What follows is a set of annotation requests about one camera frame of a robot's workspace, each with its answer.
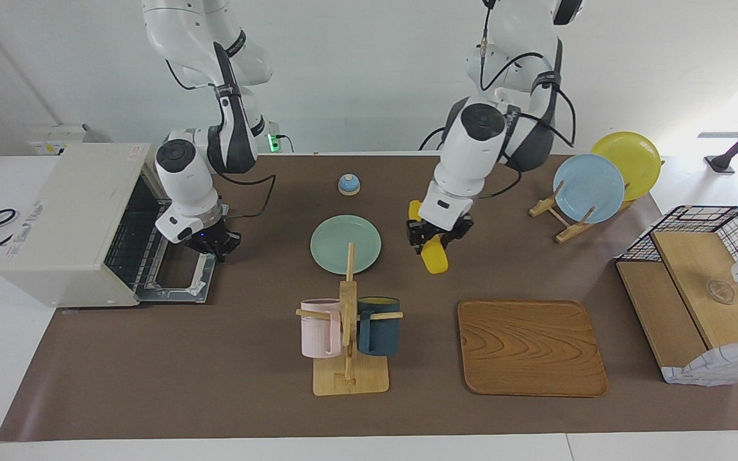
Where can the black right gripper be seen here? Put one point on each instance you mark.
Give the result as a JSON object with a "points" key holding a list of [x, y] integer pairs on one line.
{"points": [[212, 237]]}

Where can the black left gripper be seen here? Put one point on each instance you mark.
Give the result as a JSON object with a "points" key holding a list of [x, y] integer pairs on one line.
{"points": [[449, 227]]}

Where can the yellow corn cob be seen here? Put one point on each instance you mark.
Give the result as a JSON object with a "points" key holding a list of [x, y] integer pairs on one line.
{"points": [[435, 259]]}

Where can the glass oven door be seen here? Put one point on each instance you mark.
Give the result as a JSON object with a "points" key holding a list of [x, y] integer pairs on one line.
{"points": [[205, 282]]}

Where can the light green plate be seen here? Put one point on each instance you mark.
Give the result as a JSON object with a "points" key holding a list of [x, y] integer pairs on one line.
{"points": [[337, 246]]}

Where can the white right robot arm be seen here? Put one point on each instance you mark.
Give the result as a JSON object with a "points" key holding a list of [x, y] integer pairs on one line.
{"points": [[180, 173]]}

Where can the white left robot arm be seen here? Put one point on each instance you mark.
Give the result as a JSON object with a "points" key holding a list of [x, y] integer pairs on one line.
{"points": [[478, 141]]}

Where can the beige toaster oven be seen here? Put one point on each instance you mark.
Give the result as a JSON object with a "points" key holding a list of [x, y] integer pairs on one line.
{"points": [[68, 224]]}

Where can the brown table mat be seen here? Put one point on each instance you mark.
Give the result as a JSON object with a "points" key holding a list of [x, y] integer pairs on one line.
{"points": [[215, 358]]}

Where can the dark blue mug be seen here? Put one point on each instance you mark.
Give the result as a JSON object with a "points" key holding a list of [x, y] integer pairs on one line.
{"points": [[382, 333]]}

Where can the pink mug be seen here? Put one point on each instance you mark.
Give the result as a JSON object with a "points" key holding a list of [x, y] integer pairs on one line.
{"points": [[318, 330]]}

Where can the wooden plate rack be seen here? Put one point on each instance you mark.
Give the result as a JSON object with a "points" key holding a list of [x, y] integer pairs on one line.
{"points": [[567, 232]]}

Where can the brown wooden tray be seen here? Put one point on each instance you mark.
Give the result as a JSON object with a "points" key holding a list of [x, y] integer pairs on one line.
{"points": [[529, 346]]}

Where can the light blue plate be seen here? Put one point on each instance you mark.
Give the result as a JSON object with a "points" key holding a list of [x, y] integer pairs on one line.
{"points": [[590, 189]]}

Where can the wooden mug tree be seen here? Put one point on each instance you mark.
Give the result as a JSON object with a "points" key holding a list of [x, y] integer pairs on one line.
{"points": [[348, 378]]}

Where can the white power box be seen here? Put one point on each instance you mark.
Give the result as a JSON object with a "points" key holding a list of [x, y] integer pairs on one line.
{"points": [[55, 137]]}

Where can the yellow plate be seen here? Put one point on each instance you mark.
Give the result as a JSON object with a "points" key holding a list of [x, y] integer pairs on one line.
{"points": [[638, 160]]}

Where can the small clear glass object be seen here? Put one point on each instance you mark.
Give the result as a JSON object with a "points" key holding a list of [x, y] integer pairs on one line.
{"points": [[721, 292]]}

